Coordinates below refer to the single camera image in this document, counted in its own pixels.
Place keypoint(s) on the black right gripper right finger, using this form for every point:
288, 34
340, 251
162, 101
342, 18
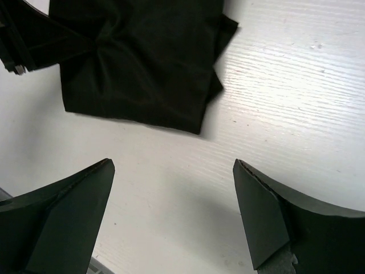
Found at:
291, 232

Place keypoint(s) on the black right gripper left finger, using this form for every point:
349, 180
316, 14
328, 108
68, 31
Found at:
53, 229

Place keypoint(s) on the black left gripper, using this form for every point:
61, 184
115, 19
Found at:
37, 28

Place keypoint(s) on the black t-shirt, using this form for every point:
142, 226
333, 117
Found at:
154, 60

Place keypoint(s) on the aluminium table rail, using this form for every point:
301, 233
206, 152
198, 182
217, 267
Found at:
96, 267

